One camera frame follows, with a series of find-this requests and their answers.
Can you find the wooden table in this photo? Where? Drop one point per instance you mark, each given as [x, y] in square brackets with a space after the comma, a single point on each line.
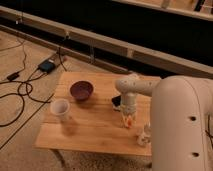
[94, 126]

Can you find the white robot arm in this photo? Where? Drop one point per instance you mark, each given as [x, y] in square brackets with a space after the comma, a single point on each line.
[178, 108]

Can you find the translucent plastic cup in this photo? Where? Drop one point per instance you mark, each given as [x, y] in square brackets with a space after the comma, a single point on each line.
[60, 108]

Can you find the small black plug adapter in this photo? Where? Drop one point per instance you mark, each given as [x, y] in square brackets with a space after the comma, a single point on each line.
[13, 76]

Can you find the small clear bottle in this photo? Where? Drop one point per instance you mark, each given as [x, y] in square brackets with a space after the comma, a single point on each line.
[144, 136]

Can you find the dark purple bowl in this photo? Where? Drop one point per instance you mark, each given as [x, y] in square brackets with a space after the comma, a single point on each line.
[81, 90]

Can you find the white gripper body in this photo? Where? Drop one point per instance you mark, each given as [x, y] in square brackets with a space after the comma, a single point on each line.
[128, 111]

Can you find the blue power adapter box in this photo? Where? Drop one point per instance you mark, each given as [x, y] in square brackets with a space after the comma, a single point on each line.
[46, 66]

